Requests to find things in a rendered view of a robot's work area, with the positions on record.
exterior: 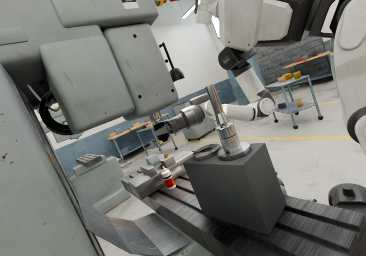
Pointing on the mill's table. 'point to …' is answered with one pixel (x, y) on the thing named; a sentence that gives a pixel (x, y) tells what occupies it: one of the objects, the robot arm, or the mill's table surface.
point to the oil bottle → (168, 178)
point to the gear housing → (105, 8)
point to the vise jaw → (166, 160)
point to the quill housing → (141, 68)
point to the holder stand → (237, 185)
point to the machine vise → (141, 190)
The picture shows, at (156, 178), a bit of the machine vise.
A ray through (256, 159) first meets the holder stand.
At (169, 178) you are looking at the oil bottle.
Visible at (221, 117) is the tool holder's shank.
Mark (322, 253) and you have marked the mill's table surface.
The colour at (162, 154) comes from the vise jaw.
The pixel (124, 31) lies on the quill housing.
